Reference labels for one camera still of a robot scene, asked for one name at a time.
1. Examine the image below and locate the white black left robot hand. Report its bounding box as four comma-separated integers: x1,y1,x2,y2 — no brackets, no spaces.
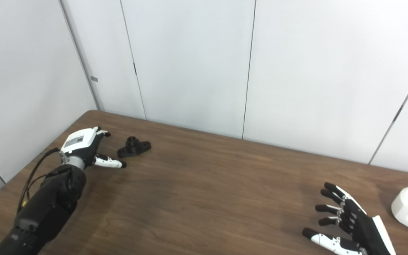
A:
60,126,127,170

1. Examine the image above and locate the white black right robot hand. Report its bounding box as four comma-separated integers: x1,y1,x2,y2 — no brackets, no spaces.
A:
302,182,397,255

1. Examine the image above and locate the black flanged holder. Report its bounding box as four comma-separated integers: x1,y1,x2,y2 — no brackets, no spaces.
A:
117,136,152,158

